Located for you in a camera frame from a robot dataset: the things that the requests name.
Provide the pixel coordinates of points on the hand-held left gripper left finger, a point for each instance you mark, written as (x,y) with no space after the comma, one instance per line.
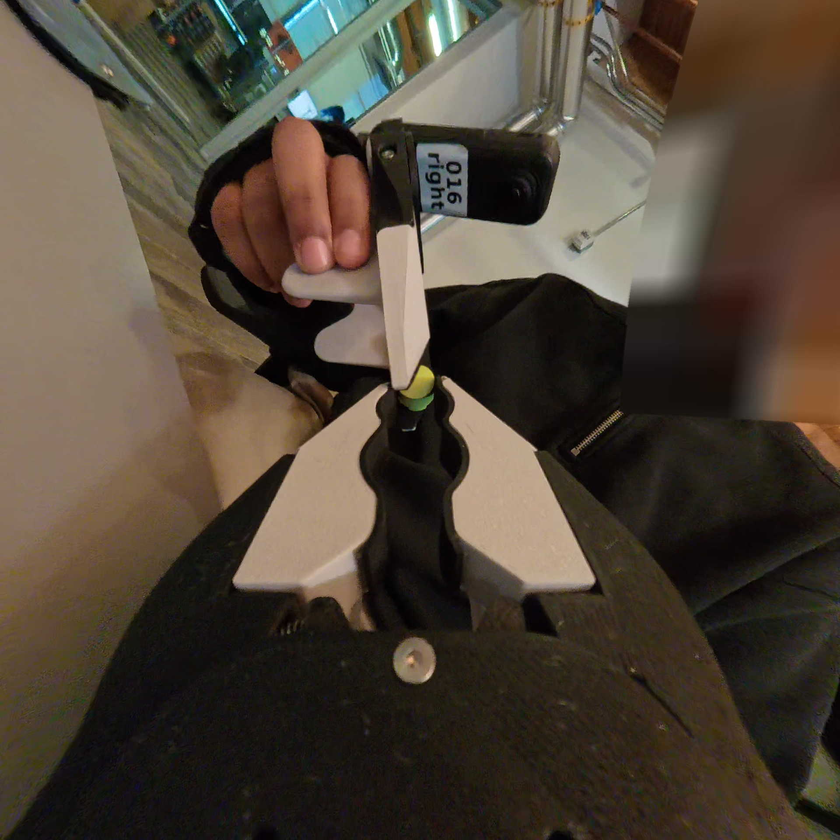
(308,518)

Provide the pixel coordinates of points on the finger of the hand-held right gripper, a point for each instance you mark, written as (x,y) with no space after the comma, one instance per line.
(403,302)

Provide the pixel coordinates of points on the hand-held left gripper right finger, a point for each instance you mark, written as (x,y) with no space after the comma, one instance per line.
(518,525)

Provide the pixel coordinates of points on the yellow round tile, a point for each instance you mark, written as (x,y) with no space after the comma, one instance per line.
(422,379)

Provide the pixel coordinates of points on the lime round brick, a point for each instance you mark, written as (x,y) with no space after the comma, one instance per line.
(415,399)

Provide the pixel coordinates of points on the person's right hand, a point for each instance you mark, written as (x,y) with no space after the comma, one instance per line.
(289,210)

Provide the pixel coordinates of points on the person's beige trousers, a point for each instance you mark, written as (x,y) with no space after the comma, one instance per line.
(262,426)

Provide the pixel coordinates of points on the person's black clothed body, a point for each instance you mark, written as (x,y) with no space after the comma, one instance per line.
(558,341)

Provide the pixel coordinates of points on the silver metal duct pipes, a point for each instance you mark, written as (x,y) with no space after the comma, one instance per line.
(564,52)

